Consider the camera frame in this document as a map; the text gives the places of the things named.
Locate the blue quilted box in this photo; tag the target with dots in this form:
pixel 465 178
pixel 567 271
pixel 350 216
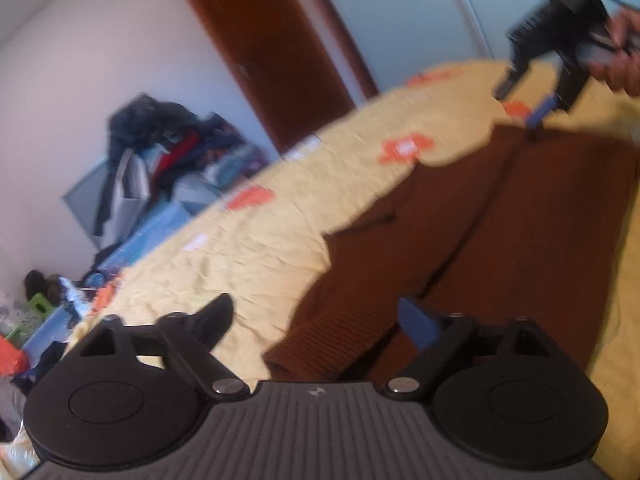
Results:
pixel 150 235

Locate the person's right hand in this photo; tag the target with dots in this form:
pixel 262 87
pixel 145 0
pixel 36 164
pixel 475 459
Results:
pixel 622 67

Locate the green plastic stool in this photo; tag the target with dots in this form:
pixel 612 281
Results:
pixel 40 307

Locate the white wardrobe with flower decals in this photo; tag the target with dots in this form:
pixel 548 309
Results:
pixel 450 5

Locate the brown knit sweater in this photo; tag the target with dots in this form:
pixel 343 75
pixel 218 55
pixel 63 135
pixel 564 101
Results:
pixel 525 230

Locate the yellow printed bedsheet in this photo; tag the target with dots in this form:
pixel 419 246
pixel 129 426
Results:
pixel 280 255

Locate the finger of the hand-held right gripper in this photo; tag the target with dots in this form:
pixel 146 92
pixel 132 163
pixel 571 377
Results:
pixel 512 77
pixel 565 92

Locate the orange plastic bag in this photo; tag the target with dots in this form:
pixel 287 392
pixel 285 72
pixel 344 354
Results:
pixel 11 357

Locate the brown wooden door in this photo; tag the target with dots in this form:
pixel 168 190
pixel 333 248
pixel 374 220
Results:
pixel 280 50

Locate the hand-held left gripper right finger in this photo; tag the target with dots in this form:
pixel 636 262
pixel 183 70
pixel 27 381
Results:
pixel 419 325

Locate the grey flat panel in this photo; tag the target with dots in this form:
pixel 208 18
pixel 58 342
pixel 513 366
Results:
pixel 87 200

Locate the pile of mixed clothes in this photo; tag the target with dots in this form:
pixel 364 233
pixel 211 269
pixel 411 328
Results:
pixel 175 155

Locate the dark fuzzy bundle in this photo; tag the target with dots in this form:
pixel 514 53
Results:
pixel 42 284

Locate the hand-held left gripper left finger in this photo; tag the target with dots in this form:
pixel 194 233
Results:
pixel 220 312

